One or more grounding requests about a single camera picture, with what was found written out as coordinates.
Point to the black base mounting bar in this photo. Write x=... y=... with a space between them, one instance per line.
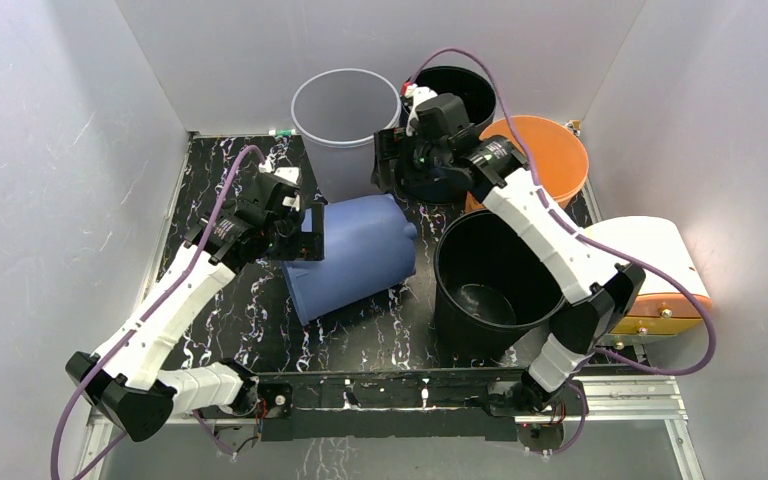
x=491 y=403

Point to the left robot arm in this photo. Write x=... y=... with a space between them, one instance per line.
x=124 y=377

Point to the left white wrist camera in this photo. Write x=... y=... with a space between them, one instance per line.
x=282 y=185

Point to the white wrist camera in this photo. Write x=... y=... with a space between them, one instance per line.
x=282 y=185
x=413 y=96

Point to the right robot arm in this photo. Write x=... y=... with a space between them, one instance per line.
x=599 y=286

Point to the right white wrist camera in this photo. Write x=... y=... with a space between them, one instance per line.
x=413 y=96

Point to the dark blue bucket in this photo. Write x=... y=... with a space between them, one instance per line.
x=479 y=99

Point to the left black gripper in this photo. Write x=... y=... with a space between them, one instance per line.
x=308 y=245

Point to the large black bucket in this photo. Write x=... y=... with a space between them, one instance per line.
x=491 y=289

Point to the grey plastic bucket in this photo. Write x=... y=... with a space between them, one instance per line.
x=336 y=113

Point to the orange bucket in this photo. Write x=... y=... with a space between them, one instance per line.
x=561 y=159

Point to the blue plastic bucket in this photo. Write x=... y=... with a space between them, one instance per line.
x=369 y=246

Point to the white and orange container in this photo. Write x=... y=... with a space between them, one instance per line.
x=660 y=310

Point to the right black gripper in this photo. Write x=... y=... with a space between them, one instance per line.
x=385 y=159

